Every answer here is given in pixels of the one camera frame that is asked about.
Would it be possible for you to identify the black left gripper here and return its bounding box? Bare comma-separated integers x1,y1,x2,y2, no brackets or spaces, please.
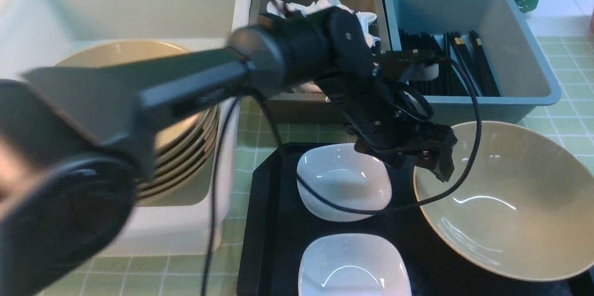
316,50,458,182

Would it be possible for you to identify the blue plastic chopstick bin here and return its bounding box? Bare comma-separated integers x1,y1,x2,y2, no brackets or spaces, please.
384,0,562,123

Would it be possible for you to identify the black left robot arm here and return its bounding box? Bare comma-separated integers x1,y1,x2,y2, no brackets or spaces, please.
1,7,457,296

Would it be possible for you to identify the tan noodle bowl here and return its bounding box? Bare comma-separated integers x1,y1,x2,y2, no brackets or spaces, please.
421,121,594,282

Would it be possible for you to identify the large white plastic tub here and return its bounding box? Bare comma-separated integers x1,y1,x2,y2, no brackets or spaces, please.
0,0,251,257

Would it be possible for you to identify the grey plastic spoon bin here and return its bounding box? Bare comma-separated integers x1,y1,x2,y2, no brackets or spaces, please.
267,0,392,123

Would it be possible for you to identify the stack of tan bowls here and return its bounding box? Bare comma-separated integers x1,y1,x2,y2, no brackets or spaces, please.
57,40,219,206

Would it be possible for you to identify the black plastic serving tray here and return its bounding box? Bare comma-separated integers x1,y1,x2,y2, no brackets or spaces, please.
236,142,593,296

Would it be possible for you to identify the white square dish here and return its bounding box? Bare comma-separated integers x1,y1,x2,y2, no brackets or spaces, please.
297,143,393,211
298,233,412,296

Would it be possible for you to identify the pile of white spoons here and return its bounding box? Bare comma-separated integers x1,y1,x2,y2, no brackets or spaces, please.
266,0,381,49

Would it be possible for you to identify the bundle of black chopsticks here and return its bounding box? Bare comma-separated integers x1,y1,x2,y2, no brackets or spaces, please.
399,29,502,97

